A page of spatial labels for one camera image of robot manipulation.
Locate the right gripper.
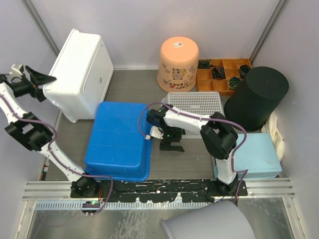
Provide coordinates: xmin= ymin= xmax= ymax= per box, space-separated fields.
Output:
xmin=160 ymin=126 xmax=187 ymax=152

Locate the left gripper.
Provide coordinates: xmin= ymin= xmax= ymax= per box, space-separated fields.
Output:
xmin=11 ymin=70 xmax=55 ymax=105

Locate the white plastic tub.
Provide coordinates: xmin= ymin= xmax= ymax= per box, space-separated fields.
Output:
xmin=43 ymin=29 xmax=114 ymax=123

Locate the blue plastic basket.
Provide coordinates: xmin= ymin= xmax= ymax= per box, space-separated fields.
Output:
xmin=84 ymin=102 xmax=152 ymax=182

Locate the white translucent basket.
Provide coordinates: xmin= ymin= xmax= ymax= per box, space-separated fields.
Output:
xmin=161 ymin=91 xmax=225 ymax=139

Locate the orange plastic container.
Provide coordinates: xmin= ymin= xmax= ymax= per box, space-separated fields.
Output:
xmin=157 ymin=36 xmax=199 ymax=92

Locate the light blue perforated basket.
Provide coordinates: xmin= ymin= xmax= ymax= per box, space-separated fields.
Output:
xmin=211 ymin=133 xmax=284 ymax=180

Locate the grey plastic container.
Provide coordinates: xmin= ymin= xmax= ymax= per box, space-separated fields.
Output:
xmin=159 ymin=200 xmax=255 ymax=239

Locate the large black container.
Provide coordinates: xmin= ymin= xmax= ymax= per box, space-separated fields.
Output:
xmin=224 ymin=66 xmax=290 ymax=132

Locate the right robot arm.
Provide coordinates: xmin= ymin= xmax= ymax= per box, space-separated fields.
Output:
xmin=146 ymin=105 xmax=238 ymax=196

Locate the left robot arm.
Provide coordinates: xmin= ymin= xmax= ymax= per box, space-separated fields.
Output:
xmin=0 ymin=64 xmax=100 ymax=197

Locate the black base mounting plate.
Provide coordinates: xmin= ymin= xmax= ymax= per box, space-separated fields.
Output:
xmin=70 ymin=179 xmax=248 ymax=203

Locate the black part in tray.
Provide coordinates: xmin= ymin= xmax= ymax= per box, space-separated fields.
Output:
xmin=198 ymin=59 xmax=210 ymax=69

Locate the orange compartment tray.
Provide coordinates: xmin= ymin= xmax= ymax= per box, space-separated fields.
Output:
xmin=196 ymin=58 xmax=252 ymax=96

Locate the blue yellow part in tray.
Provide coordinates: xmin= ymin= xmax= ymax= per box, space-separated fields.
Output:
xmin=228 ymin=76 xmax=241 ymax=90

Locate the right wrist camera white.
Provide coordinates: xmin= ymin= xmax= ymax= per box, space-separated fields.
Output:
xmin=145 ymin=126 xmax=163 ymax=140

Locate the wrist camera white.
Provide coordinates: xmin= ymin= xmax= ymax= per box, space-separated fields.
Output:
xmin=9 ymin=64 xmax=24 ymax=78
xmin=145 ymin=126 xmax=163 ymax=140

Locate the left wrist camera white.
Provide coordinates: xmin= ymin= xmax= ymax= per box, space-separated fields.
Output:
xmin=9 ymin=64 xmax=24 ymax=78

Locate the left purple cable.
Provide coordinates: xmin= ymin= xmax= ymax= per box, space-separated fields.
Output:
xmin=0 ymin=73 xmax=114 ymax=216

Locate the aluminium rail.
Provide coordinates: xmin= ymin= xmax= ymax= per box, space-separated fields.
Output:
xmin=22 ymin=178 xmax=295 ymax=210

